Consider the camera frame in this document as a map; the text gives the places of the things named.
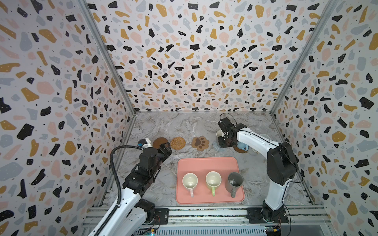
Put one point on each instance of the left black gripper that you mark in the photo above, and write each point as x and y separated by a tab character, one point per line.
167	151

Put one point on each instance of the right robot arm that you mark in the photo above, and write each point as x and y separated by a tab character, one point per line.
281	162

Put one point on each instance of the white mug blue handle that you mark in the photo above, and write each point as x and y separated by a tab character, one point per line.
242	146

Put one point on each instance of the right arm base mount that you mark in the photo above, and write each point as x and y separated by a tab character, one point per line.
263	214

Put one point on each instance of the grey blue round coaster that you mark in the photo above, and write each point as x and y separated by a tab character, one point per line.
217	147

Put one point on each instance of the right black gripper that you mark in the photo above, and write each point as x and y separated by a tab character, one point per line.
223	139

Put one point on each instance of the dark brown round coaster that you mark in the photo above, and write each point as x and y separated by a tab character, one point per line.
157	142
239	150

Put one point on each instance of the white mug green handle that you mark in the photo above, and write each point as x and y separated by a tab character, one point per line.
213	181

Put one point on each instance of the brown paw print coaster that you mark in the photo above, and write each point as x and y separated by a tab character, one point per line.
200	143

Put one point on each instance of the grey metal mug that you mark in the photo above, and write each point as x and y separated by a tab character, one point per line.
233	182

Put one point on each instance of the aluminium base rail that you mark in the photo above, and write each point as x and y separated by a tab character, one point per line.
308	220

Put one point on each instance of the woven tan round coaster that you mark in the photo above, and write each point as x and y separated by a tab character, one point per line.
178	143

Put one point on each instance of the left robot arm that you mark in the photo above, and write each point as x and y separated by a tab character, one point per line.
130	211

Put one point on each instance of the white mug grey handle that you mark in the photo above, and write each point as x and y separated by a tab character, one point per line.
219	135

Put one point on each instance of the clear patterned round coaster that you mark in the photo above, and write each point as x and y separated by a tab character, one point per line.
255	151

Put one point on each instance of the white mug pink handle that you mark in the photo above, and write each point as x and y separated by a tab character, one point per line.
190	182

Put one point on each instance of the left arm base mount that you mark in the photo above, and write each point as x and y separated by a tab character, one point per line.
157	216

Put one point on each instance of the light blue mug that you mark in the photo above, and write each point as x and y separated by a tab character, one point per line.
265	136

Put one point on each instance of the pink rectangular tray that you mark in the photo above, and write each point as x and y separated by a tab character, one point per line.
204	181

